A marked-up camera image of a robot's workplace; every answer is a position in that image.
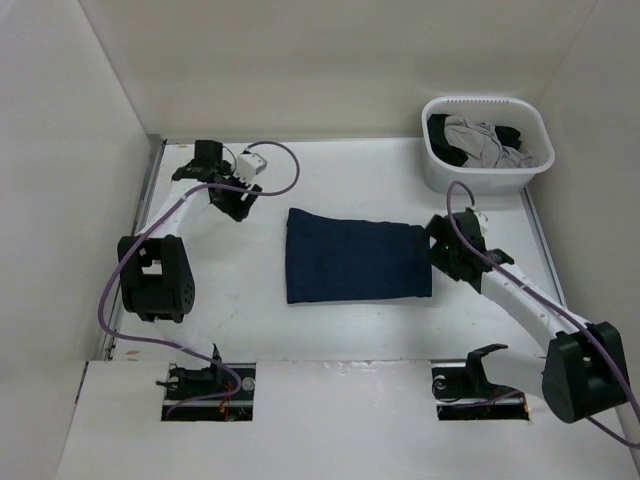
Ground dark blue denim trousers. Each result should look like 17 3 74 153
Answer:
285 208 433 305

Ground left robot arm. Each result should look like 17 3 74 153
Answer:
117 140 267 400

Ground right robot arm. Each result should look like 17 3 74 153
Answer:
419 209 639 424

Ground black garment in basket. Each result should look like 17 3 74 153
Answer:
426 114 523 168

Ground grey garment in basket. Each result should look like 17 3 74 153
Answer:
441 116 541 170

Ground white plastic laundry basket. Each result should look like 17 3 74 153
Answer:
421 96 556 195

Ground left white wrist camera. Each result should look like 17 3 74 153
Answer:
234 151 268 184

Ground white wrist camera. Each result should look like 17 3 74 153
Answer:
468 207 488 235
234 151 268 184

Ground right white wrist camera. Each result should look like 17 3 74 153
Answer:
468 207 488 235

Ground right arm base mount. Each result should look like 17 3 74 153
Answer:
431 361 530 422

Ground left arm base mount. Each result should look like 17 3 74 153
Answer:
156 363 257 422

